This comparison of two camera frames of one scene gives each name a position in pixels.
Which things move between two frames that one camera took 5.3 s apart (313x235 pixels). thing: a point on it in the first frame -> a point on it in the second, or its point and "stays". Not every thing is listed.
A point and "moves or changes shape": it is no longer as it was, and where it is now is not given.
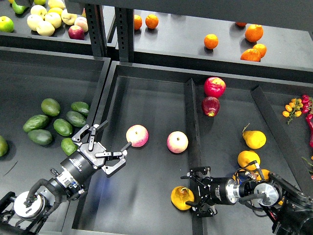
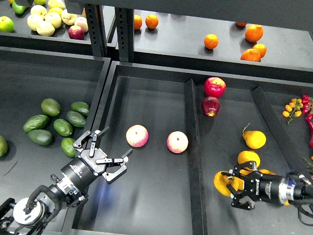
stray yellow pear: x=179 y=196 moves or changes shape
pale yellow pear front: x=45 y=28 stays
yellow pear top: x=254 y=139 stays
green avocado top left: x=51 y=106 stays
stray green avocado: x=68 y=146 stays
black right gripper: x=214 y=190 -> x=264 y=187
